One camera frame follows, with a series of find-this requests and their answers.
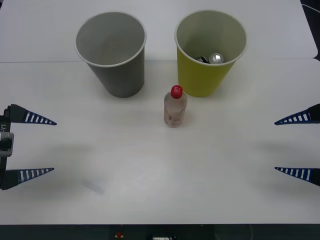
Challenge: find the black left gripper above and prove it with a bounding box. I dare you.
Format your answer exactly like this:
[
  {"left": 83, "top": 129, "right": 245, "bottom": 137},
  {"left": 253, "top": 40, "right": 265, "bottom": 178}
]
[{"left": 0, "top": 104, "right": 58, "bottom": 191}]

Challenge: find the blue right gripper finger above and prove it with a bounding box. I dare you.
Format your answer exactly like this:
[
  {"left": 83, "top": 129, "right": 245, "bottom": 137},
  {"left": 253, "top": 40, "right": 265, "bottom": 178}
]
[
  {"left": 274, "top": 103, "right": 320, "bottom": 126},
  {"left": 274, "top": 166, "right": 320, "bottom": 187}
]

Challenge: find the clear bottle with red cap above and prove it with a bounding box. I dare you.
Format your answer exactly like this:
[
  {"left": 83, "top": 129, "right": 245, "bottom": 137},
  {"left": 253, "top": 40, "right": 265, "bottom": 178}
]
[{"left": 163, "top": 84, "right": 188, "bottom": 129}]

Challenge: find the silver drink can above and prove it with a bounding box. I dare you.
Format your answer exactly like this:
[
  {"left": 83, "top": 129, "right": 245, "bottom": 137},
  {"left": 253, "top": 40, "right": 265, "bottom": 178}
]
[{"left": 208, "top": 52, "right": 224, "bottom": 65}]

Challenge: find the yellow-green plastic waste bin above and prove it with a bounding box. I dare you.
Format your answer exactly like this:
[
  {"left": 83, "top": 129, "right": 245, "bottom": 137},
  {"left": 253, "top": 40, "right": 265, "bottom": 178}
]
[{"left": 174, "top": 9, "right": 248, "bottom": 98}]

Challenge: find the grey plastic waste bin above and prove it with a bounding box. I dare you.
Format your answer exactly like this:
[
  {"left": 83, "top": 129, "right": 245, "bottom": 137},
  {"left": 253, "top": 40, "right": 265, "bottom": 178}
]
[{"left": 74, "top": 11, "right": 148, "bottom": 99}]

